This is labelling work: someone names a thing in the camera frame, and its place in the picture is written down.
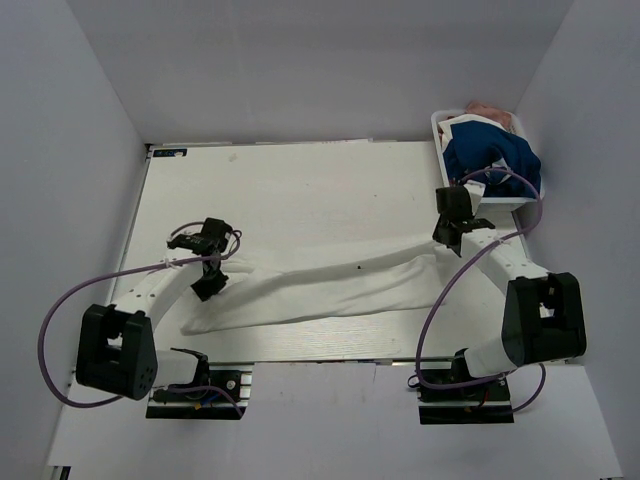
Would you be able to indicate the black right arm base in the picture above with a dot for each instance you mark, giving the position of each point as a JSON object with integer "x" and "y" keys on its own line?
{"x": 489, "y": 403}

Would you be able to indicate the blue t shirt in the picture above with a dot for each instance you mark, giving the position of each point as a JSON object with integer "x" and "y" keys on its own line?
{"x": 474, "y": 146}

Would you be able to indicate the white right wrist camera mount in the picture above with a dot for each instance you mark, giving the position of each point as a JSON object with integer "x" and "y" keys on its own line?
{"x": 476, "y": 191}

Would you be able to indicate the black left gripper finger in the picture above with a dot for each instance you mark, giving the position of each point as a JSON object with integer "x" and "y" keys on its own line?
{"x": 205, "y": 288}
{"x": 213, "y": 276}

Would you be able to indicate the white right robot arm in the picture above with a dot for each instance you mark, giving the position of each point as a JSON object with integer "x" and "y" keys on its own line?
{"x": 543, "y": 317}

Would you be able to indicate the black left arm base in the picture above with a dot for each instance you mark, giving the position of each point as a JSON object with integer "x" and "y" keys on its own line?
{"x": 234, "y": 388}

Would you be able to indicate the white t shirt robot print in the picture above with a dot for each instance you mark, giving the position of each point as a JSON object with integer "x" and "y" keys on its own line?
{"x": 268, "y": 287}

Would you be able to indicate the blue table label sticker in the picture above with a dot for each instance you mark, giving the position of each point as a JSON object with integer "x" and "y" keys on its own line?
{"x": 169, "y": 152}

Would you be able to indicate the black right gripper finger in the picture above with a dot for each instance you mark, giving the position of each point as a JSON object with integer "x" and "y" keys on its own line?
{"x": 454, "y": 244}
{"x": 443, "y": 235}

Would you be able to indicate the pink crumpled cloth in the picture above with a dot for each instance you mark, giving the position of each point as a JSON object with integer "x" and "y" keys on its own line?
{"x": 504, "y": 118}

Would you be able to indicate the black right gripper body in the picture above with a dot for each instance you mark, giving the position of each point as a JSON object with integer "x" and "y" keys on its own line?
{"x": 440, "y": 222}

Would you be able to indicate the white plastic basket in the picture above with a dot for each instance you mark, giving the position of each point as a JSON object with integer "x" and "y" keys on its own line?
{"x": 487, "y": 203}

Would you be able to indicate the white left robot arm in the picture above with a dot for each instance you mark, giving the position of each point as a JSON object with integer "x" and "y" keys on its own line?
{"x": 117, "y": 352}

